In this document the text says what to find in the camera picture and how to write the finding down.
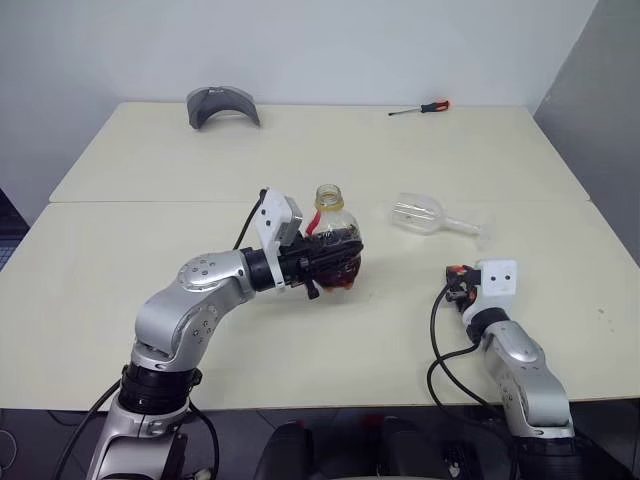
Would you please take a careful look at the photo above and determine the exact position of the plastic bottle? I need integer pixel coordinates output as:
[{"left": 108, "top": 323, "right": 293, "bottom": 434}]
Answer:
[{"left": 304, "top": 183, "right": 366, "bottom": 297}]

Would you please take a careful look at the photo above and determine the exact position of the clear plastic scoop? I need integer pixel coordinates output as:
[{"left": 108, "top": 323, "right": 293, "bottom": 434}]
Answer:
[{"left": 388, "top": 191, "right": 494, "bottom": 252}]

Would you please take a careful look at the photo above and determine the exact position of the orange black handled screwdriver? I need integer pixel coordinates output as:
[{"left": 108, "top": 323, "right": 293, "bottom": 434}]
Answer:
[{"left": 388, "top": 99, "right": 453, "bottom": 118}]

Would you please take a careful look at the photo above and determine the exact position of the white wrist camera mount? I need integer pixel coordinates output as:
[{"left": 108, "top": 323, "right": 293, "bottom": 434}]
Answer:
[
  {"left": 253, "top": 186, "right": 306, "bottom": 292},
  {"left": 461, "top": 257, "right": 519, "bottom": 322}
]

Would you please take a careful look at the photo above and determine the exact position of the black robot body cable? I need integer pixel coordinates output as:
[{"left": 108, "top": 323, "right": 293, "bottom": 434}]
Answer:
[
  {"left": 52, "top": 378, "right": 124, "bottom": 480},
  {"left": 186, "top": 396, "right": 222, "bottom": 480}
]

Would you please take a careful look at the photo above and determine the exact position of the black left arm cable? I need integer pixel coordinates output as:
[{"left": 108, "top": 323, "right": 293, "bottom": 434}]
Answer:
[{"left": 232, "top": 188, "right": 267, "bottom": 250}]

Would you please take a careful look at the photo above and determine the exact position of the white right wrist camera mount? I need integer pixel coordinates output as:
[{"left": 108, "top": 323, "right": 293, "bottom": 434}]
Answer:
[{"left": 461, "top": 257, "right": 519, "bottom": 322}]

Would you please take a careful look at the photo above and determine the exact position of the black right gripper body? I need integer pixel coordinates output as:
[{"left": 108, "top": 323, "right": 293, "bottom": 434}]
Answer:
[{"left": 444, "top": 264, "right": 483, "bottom": 314}]

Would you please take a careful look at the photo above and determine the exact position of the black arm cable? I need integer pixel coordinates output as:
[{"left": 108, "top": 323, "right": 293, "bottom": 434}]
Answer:
[
  {"left": 232, "top": 188, "right": 267, "bottom": 250},
  {"left": 426, "top": 283, "right": 504, "bottom": 412}
]

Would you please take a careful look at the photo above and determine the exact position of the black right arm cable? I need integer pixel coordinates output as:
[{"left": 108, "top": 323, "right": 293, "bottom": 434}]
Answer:
[{"left": 426, "top": 283, "right": 504, "bottom": 412}]

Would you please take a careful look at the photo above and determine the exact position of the grey curved plastic shell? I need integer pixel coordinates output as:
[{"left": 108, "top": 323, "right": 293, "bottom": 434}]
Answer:
[{"left": 185, "top": 85, "right": 262, "bottom": 133}]

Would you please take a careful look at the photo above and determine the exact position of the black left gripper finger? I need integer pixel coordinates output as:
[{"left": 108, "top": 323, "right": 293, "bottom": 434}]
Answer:
[{"left": 307, "top": 240, "right": 367, "bottom": 269}]

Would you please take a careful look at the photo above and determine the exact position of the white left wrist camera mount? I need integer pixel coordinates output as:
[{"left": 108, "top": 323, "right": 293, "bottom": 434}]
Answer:
[{"left": 253, "top": 186, "right": 306, "bottom": 292}]

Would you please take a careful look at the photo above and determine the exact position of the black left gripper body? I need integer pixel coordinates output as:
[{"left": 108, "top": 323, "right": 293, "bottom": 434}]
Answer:
[{"left": 278, "top": 238, "right": 322, "bottom": 302}]

